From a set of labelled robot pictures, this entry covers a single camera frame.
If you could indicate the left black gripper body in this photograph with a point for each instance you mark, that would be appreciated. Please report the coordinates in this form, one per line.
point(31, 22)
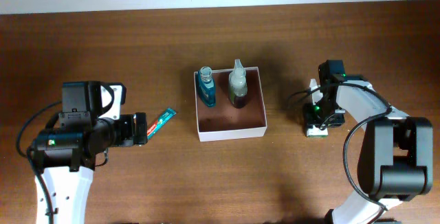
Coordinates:
point(124, 131)

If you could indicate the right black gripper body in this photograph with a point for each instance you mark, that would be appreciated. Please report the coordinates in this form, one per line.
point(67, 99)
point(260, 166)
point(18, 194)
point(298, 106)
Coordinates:
point(324, 114)

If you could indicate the green white soap box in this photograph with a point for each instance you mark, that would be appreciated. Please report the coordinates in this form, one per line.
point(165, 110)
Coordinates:
point(314, 131)

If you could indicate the teal red toothpaste box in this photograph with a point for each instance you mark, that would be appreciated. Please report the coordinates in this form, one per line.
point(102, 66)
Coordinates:
point(161, 120)

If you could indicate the teal mouthwash bottle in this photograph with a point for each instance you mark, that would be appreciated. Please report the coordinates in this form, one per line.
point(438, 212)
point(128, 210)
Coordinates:
point(206, 86)

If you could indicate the clear purple liquid bottle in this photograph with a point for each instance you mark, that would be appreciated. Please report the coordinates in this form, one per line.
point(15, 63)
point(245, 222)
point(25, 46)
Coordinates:
point(237, 85)

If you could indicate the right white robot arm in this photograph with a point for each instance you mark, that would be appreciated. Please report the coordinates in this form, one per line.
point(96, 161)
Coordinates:
point(387, 155)

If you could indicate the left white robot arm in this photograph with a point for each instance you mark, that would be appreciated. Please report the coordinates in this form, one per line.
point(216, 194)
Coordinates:
point(64, 160)

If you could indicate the white open cardboard box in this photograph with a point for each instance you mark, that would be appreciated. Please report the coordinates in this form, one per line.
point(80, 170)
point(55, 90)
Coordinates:
point(224, 121)

